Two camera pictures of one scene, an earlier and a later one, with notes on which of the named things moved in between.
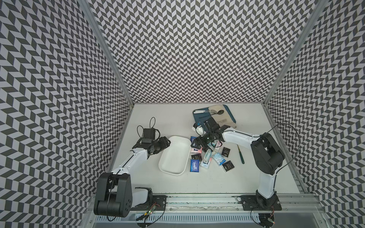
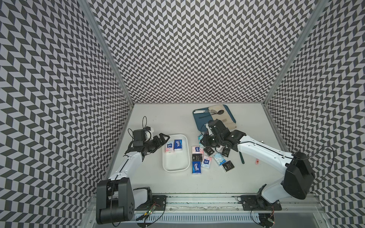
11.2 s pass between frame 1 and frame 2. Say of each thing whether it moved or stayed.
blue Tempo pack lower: stayed
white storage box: stayed
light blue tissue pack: stayed
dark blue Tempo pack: moved
